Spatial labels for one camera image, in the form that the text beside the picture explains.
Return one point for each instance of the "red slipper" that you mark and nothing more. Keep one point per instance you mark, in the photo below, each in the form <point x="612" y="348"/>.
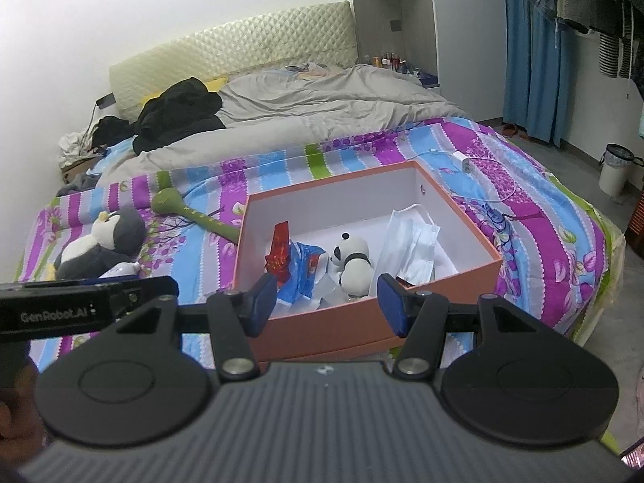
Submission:
<point x="509" y="130"/>

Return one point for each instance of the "red foil packet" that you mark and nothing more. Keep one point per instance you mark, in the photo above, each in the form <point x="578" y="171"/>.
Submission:
<point x="279" y="256"/>

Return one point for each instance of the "blue curtain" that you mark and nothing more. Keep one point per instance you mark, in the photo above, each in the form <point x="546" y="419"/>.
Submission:
<point x="533" y="60"/>

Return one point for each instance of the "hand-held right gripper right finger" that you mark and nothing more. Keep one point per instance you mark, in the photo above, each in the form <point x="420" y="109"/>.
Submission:
<point x="392" y="304"/>

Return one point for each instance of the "white trash bin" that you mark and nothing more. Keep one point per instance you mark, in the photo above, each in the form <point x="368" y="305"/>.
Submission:
<point x="614" y="176"/>

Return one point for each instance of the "white charger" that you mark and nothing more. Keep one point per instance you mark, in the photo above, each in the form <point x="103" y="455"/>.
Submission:
<point x="463" y="158"/>

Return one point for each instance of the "white wardrobe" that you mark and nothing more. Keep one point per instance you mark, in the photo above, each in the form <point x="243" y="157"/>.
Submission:
<point x="468" y="35"/>

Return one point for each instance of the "small panda plush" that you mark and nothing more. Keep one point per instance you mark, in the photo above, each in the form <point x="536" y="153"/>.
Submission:
<point x="354" y="271"/>

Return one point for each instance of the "yellow pillow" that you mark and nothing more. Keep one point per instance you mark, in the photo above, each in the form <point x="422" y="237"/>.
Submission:
<point x="219" y="83"/>

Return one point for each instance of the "grey cloth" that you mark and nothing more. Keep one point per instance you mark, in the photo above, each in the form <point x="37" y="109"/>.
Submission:
<point x="75" y="186"/>

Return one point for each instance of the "dark blue box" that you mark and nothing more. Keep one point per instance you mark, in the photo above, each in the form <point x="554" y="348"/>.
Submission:
<point x="427" y="79"/>

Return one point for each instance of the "striped floral bedsheet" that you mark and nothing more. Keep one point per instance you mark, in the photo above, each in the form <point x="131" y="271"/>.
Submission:
<point x="528" y="241"/>

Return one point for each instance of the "lit screen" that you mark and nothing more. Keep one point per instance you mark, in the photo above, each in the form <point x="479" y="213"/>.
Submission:
<point x="634" y="455"/>

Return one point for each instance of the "white plastic bottle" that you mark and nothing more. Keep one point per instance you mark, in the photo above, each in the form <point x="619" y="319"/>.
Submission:
<point x="120" y="270"/>

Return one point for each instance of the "grey duvet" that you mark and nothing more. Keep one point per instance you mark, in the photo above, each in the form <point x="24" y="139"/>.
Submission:
<point x="312" y="105"/>

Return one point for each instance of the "patterned cloth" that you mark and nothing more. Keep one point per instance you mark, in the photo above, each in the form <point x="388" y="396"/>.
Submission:
<point x="307" y="70"/>

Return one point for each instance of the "orange cardboard box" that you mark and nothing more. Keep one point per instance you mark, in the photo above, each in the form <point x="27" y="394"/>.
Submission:
<point x="322" y="196"/>

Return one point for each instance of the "cream quilted headboard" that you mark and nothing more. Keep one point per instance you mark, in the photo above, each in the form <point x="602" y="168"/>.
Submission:
<point x="226" y="40"/>

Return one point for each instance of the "row of cosmetic bottles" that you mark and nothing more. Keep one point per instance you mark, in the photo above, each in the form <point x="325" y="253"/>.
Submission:
<point x="390" y="63"/>

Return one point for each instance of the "black wall adapter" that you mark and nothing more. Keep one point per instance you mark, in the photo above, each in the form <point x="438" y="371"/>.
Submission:
<point x="105" y="100"/>

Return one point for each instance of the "green massage hammer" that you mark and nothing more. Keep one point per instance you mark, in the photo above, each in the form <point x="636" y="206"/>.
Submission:
<point x="171" y="201"/>

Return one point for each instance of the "white crumpled cloth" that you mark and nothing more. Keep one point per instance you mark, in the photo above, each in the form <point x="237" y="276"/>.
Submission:
<point x="73" y="148"/>

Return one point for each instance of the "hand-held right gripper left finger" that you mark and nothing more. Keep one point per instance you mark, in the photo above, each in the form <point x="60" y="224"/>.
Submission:
<point x="259" y="304"/>

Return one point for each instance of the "person's left hand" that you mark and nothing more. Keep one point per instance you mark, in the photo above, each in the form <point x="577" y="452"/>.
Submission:
<point x="15" y="417"/>

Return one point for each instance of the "black clothing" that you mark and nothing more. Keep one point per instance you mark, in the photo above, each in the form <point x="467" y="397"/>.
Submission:
<point x="176" y="110"/>

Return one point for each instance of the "grey penguin plush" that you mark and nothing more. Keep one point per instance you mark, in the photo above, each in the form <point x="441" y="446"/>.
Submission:
<point x="115" y="236"/>

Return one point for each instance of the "blue foil packet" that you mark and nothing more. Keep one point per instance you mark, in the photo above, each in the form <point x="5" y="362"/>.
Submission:
<point x="304" y="274"/>

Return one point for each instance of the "light blue garment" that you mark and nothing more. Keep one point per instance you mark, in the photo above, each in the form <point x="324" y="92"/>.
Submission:
<point x="640" y="123"/>

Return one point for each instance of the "blue face mask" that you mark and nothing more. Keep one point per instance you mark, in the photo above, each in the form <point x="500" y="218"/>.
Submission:
<point x="407" y="246"/>

